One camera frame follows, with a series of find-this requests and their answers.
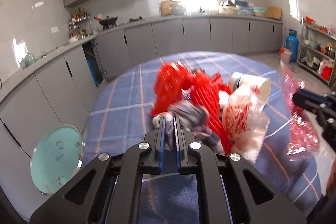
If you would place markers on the teal metal trash bin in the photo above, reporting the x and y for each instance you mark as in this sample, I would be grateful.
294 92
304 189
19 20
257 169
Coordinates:
56 159

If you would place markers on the metal storage shelf rack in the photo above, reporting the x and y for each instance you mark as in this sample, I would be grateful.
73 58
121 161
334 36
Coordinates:
316 50

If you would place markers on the pink transparent plastic bag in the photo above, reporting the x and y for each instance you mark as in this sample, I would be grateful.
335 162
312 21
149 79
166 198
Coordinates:
303 143

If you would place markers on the green ceramic kettle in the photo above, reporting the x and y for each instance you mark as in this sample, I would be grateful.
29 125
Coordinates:
29 59

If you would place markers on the grey lower kitchen cabinets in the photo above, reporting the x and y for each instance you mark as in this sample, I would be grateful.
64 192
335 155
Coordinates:
59 89

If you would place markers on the spice rack with bottles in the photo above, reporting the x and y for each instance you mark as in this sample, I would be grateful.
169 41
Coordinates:
79 25

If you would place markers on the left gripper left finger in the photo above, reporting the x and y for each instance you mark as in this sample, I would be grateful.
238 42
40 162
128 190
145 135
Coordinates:
108 189

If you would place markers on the red mesh net bag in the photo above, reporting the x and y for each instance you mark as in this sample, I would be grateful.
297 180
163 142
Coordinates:
175 82

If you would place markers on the wooden cutting board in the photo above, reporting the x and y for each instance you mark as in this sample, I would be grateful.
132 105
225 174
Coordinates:
164 7

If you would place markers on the white red plastic bucket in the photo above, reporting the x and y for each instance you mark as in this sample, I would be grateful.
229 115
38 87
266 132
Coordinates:
285 55

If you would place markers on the black wok on stove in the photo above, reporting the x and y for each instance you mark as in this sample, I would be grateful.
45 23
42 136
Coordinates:
107 22

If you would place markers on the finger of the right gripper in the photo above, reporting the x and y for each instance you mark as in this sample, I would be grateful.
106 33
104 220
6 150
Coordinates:
308 100

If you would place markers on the white paper cup blue band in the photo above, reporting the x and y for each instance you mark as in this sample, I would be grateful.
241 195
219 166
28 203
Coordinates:
261 84

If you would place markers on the grey plastic wrapper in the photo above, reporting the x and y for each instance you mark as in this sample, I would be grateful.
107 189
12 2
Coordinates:
191 118

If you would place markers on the blue gas cylinder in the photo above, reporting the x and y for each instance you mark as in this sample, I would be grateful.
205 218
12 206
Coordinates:
292 44

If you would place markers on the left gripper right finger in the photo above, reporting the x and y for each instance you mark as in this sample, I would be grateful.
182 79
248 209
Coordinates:
230 189

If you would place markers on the blue plaid tablecloth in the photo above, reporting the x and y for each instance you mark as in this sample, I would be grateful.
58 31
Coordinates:
120 118

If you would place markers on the metal pot on counter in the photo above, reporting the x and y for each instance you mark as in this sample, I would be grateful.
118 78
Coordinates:
177 10

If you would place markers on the white red printed plastic bag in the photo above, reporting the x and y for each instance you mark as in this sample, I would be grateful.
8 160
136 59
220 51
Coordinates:
246 122

